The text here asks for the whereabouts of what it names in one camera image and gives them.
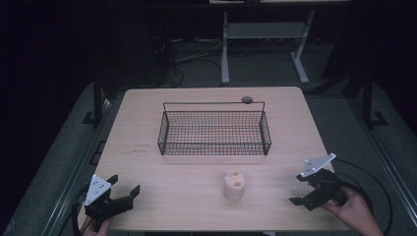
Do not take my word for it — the person's right hand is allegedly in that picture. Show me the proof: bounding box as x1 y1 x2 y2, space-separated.
320 186 374 231

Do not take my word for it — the bundle of floor cables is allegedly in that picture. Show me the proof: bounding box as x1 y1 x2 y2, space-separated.
150 34 224 89

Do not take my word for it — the person's left hand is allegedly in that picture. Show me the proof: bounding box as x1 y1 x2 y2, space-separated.
80 215 114 236

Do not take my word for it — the aluminium rail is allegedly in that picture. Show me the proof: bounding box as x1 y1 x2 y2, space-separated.
348 97 417 227
40 97 114 236

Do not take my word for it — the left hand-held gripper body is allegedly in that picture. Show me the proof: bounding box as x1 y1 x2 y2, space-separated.
84 174 136 230

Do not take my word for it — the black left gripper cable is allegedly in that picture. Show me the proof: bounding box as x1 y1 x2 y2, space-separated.
67 185 91 236

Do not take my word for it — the black wire basket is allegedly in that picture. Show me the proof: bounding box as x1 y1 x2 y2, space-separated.
156 100 272 156

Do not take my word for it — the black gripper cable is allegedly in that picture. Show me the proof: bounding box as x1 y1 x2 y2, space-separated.
67 185 91 236
332 157 394 236

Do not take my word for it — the black metal post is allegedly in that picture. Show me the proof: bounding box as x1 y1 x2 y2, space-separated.
359 70 388 130
82 70 106 127

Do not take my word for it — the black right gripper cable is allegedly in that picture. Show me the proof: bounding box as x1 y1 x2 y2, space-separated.
332 157 394 236

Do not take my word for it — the grey metal table frame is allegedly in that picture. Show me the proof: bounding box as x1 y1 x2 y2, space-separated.
219 9 317 87

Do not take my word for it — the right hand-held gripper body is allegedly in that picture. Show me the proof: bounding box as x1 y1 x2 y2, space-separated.
296 152 348 211

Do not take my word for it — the beige cylindrical food piece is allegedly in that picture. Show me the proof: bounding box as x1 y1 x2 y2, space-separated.
222 170 247 202

